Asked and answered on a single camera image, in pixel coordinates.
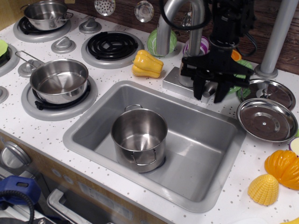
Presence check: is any hanging steel ladle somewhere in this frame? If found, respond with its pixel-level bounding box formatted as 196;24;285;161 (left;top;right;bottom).
135;0;154;23

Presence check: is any blue clamp handle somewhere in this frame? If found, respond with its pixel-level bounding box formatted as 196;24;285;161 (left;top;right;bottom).
0;175;41;205

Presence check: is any purple toy eggplant slice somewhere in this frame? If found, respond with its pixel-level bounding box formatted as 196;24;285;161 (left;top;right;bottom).
289;137;299;156

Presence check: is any grey oven dial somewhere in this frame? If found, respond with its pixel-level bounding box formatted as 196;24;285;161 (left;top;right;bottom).
0;141;31;169

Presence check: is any grey sink basin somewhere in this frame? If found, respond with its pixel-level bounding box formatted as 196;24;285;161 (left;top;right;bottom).
63;81;246;213

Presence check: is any green toy cabbage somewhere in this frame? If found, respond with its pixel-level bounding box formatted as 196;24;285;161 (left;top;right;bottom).
147;28;177;56

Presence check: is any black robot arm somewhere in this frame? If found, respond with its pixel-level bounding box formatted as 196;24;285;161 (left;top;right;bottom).
180;0;256;103

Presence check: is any hanging clear utensil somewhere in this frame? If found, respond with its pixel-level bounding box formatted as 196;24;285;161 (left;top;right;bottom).
181;4;192;27

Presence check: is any black coiled cable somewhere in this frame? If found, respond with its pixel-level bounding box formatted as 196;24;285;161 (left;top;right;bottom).
0;189;35;224

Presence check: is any hanging steel strainer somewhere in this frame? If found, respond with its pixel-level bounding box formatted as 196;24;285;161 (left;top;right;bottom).
94;0;116;16

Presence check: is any grey stove knob left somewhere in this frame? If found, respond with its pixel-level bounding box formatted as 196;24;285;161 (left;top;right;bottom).
18;59;42;78

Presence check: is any stove burner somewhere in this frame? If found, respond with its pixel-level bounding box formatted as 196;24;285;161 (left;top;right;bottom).
21;77;98;121
81;31;144;69
0;44;19;77
13;17;71;43

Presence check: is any green toy bitter gourd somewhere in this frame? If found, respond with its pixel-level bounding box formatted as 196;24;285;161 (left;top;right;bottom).
228;59;253;94

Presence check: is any front left stove burner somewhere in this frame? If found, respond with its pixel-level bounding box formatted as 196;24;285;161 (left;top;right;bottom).
21;77;98;121

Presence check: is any back middle stove burner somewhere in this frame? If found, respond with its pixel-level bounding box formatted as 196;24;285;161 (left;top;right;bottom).
81;31;144;69

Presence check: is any oven door handle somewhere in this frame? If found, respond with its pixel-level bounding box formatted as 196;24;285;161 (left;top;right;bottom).
47;189;96;224

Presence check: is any grey vertical pole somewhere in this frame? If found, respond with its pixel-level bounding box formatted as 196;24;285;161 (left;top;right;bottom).
255;0;299;80

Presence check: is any steel saucepan with handle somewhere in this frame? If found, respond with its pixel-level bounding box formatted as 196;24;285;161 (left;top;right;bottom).
26;58;89;105

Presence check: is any yellow toy bell pepper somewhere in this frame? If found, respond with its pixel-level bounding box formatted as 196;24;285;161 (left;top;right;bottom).
131;49;164;78

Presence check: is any grey stove knob middle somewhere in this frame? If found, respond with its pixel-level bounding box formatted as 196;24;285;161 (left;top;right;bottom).
51;36;76;54

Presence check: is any grey stove knob back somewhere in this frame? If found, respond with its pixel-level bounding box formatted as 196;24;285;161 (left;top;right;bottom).
79;18;102;34

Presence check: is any steel pot in sink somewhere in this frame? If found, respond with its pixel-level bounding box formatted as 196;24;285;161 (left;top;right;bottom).
110;105;168;173

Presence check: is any orange toy fruit slice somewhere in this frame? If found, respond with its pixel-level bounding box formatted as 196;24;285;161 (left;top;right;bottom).
231;49;242;62

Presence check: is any back left stove burner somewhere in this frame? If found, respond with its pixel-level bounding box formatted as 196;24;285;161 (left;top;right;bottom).
13;17;71;43

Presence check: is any silver faucet lever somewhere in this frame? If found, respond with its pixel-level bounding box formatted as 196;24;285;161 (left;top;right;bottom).
202;81;218;98

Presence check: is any steel bowl pot back burner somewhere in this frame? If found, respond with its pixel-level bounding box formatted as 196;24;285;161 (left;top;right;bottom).
21;0;73;31

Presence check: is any far left stove burner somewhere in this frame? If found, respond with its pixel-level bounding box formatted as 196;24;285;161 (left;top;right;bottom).
0;44;19;77

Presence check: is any yellow toy corn piece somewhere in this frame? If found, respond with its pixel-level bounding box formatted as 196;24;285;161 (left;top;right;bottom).
247;174;279;206

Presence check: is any grey stove knob edge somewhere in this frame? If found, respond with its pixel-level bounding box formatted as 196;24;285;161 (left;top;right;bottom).
0;86;9;104

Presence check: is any silver toy faucet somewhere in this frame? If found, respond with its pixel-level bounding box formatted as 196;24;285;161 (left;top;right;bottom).
156;0;209;98

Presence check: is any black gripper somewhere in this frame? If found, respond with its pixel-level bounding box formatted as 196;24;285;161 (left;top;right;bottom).
180;38;253;103

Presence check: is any steel pot lid upright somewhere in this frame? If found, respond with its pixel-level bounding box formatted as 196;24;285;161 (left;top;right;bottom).
236;79;296;110

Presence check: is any green toy leaf vegetable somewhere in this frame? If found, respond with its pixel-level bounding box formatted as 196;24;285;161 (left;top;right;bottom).
0;40;8;57

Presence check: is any orange toy pumpkin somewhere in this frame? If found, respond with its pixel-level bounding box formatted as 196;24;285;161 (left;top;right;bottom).
264;150;299;190

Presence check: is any purple toy onion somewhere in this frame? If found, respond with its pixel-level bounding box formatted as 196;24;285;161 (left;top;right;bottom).
182;36;210;56

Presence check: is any grey stove knob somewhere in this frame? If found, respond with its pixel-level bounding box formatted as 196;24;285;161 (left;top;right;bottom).
79;18;102;34
51;36;76;54
18;59;42;78

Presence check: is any steel pot lid inverted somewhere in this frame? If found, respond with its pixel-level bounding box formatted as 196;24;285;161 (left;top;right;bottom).
236;98;299;142

